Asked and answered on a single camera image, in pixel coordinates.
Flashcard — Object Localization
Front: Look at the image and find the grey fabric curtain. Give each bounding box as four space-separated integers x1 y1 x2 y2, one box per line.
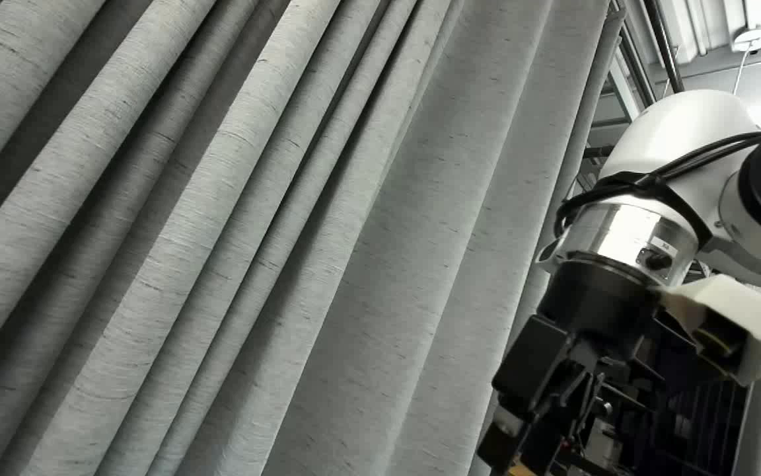
0 0 622 476

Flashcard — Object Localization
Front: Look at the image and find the white ceiling smoke detector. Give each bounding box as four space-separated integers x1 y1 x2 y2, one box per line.
730 23 761 52

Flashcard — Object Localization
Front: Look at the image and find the black ribbed camera mount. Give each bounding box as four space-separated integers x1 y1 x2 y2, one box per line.
638 328 753 476

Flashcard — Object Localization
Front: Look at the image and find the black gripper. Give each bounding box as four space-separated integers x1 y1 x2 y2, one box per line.
475 250 666 476

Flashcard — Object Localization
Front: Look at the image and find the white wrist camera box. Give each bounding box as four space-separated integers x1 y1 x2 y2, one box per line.
657 273 761 386

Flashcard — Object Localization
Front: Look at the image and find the grey metal ceiling rail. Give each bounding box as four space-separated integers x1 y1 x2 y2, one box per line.
608 0 691 152

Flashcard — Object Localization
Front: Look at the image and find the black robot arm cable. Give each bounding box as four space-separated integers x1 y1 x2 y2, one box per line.
552 128 761 238

